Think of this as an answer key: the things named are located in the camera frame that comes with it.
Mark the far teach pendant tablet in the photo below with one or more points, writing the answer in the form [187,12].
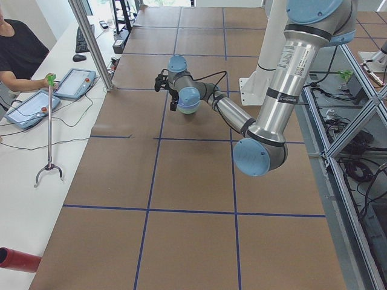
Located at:
[75,83]

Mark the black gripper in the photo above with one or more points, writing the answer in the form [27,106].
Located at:
[174,98]

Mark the red cylinder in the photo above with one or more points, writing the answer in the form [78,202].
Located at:
[19,261]

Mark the aluminium frame post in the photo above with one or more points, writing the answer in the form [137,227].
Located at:
[82,19]

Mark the teach pendant tablet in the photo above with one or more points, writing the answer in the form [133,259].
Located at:
[30,112]
[75,83]

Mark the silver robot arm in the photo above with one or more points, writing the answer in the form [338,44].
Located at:
[309,26]

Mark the green bowl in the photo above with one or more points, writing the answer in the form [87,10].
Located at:
[187,111]

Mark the near teach pendant tablet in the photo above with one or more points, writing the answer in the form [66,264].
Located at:
[30,112]

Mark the black control box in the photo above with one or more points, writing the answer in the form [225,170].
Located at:
[354,91]

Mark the black keyboard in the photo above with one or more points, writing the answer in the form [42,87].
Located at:
[81,44]

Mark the person in black shirt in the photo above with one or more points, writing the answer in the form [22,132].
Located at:
[22,53]

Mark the blue bowl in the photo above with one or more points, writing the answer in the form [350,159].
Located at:
[189,106]

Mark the black computer mouse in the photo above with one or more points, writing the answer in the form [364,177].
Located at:
[79,58]

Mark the green handled reacher grabber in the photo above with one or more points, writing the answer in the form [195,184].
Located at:
[50,165]

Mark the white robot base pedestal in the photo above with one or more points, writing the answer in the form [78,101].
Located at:
[254,88]

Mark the aluminium truss frame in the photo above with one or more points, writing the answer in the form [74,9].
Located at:
[347,147]

